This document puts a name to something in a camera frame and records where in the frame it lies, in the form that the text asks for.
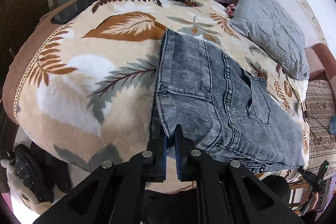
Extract grey quilted pillow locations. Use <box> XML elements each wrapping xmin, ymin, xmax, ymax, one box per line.
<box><xmin>230</xmin><ymin>0</ymin><xmax>310</xmax><ymax>81</ymax></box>

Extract maroon headboard cushion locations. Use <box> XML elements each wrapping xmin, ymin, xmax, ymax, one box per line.
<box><xmin>305</xmin><ymin>43</ymin><xmax>335</xmax><ymax>81</ymax></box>

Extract wooden stool frame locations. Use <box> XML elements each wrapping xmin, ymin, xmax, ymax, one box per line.
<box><xmin>289</xmin><ymin>179</ymin><xmax>309</xmax><ymax>210</ymax></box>

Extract brown striped patterned fabric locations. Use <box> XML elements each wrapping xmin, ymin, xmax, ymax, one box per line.
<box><xmin>305</xmin><ymin>80</ymin><xmax>335</xmax><ymax>178</ymax></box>

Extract beige leaf-print blanket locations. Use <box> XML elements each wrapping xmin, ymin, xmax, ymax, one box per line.
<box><xmin>4</xmin><ymin>0</ymin><xmax>310</xmax><ymax>171</ymax></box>

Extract black quilted round bag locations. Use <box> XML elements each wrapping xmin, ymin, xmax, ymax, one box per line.
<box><xmin>14</xmin><ymin>144</ymin><xmax>55</xmax><ymax>203</ymax></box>

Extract grey-blue denim pants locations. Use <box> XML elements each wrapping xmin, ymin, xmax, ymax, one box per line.
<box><xmin>150</xmin><ymin>29</ymin><xmax>304</xmax><ymax>172</ymax></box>

